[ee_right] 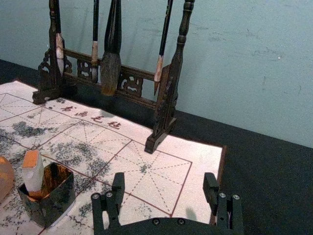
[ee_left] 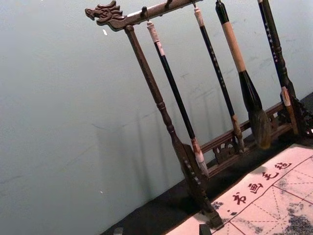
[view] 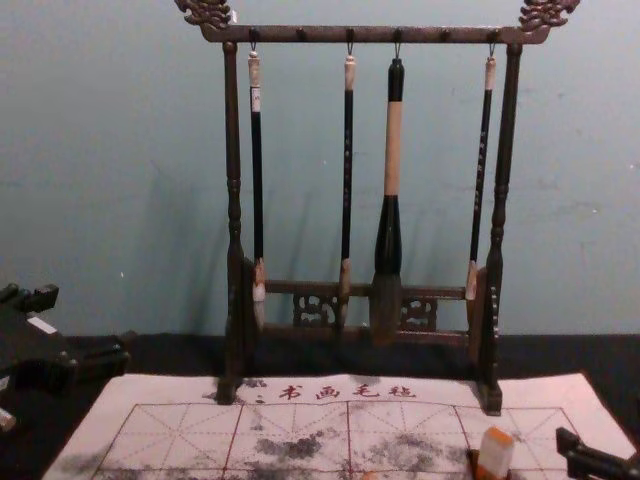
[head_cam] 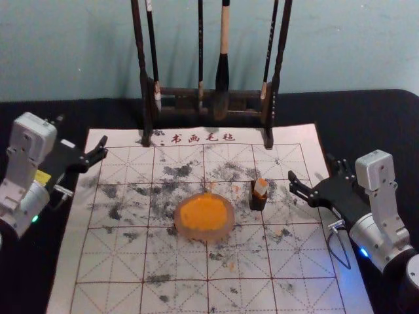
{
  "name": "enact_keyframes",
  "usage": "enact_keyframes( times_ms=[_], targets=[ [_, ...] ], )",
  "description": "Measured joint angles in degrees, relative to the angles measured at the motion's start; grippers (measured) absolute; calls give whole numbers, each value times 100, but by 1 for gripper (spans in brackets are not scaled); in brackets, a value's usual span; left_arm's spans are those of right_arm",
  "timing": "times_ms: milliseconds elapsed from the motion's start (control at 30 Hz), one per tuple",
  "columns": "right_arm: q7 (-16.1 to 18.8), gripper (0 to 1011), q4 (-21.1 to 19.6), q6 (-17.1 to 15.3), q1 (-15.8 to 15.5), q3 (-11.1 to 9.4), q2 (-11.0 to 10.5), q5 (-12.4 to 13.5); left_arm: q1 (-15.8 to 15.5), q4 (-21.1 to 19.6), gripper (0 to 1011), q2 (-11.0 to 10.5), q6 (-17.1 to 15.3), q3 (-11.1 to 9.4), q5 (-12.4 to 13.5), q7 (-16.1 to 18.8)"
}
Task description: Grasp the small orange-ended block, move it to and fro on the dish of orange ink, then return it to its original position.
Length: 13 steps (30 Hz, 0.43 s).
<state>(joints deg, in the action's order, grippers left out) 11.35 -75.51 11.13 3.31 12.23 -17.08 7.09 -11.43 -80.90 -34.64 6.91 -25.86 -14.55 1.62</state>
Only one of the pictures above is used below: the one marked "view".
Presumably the thin black brush, white label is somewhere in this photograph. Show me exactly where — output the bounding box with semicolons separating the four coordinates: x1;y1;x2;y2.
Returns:
246;43;269;332

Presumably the white and orange seal stone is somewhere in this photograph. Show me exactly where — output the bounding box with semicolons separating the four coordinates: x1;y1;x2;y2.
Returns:
473;425;516;480

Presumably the thick black and cream brush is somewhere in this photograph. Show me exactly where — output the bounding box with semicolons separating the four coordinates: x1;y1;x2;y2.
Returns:
369;41;408;348

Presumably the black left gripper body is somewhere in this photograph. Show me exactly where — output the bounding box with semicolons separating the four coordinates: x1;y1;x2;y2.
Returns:
0;308;82;397

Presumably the dark carved wooden brush rack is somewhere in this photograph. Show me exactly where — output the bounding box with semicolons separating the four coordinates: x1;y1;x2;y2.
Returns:
173;0;582;417

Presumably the black table cloth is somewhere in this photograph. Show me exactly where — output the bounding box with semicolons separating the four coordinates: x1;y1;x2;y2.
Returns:
0;329;640;480

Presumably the slim black brush, pale cap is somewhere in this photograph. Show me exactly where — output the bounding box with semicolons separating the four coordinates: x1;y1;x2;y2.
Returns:
464;41;499;302

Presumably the thin black brush, pale cap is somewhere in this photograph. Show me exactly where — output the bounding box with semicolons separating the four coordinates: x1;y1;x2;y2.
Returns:
335;41;359;329

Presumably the white felt mat, red grid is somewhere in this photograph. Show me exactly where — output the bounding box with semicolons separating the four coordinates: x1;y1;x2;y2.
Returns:
42;369;638;480

